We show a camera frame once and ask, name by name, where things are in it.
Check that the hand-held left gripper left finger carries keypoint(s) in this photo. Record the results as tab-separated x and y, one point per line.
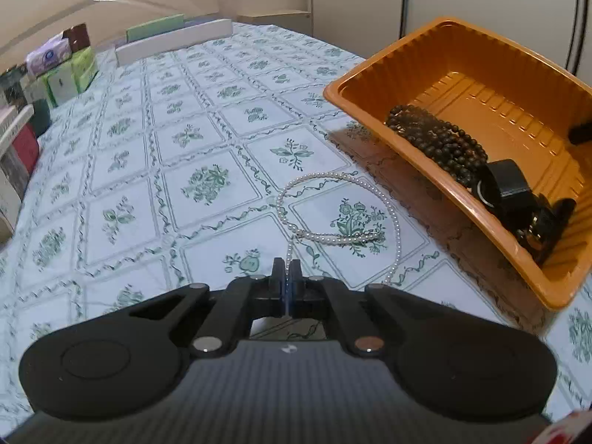
279	286

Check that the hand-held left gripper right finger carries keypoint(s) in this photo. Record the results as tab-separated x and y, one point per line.
297	286

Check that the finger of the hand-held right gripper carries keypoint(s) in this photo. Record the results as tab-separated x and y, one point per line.
582	133

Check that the orange plastic tray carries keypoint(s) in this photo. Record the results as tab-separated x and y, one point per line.
462	55

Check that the floral checked tablecloth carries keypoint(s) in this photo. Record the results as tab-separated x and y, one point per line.
185	148

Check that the long white box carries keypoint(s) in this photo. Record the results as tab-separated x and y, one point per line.
175	41

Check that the long green box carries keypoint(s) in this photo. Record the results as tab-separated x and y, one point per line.
155	27

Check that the grey patterned book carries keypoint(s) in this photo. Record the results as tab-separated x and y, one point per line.
14	175

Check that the red book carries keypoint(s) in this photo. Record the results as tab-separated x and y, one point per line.
25	148

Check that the green tissue pack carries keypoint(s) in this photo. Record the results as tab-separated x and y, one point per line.
85	69

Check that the dark green jar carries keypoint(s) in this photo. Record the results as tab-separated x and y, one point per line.
40	115

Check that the white and green tissue box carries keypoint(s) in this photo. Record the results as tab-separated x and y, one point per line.
60	85

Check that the red and white cloth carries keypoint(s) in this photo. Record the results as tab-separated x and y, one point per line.
562	430

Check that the brown box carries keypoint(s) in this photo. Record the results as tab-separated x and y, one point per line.
76	37

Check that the purple tissue pack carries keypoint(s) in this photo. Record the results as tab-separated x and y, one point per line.
48	58

